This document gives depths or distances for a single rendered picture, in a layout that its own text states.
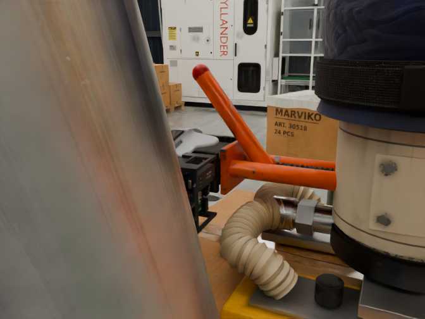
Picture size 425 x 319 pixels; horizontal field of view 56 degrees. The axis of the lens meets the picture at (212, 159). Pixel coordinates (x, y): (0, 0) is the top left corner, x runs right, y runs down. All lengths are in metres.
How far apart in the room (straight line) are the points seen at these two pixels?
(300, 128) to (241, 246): 1.60
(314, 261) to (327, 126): 1.41
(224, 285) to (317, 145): 1.53
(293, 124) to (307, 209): 1.53
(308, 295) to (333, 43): 0.26
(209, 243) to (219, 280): 0.09
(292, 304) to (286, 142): 1.66
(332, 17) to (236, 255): 0.25
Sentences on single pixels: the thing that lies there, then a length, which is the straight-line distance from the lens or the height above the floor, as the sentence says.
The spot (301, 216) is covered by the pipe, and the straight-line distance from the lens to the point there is 0.50.
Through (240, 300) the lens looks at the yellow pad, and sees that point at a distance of 0.45.
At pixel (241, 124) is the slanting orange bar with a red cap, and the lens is 0.50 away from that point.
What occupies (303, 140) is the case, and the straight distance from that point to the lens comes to 2.01.
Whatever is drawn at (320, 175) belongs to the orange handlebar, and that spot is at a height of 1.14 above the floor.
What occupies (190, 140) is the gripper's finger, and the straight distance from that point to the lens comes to 0.49.
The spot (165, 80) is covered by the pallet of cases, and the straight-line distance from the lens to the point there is 7.56.
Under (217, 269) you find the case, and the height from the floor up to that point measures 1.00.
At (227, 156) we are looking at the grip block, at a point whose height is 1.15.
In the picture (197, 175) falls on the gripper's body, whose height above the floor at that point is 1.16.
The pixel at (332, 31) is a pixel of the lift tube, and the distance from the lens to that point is 0.42.
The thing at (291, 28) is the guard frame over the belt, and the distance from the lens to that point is 7.89.
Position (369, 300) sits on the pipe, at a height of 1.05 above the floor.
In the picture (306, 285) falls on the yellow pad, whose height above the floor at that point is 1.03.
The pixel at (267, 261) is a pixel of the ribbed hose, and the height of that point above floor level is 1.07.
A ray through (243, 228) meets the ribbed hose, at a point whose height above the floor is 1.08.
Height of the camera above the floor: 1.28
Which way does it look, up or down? 16 degrees down
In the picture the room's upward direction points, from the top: straight up
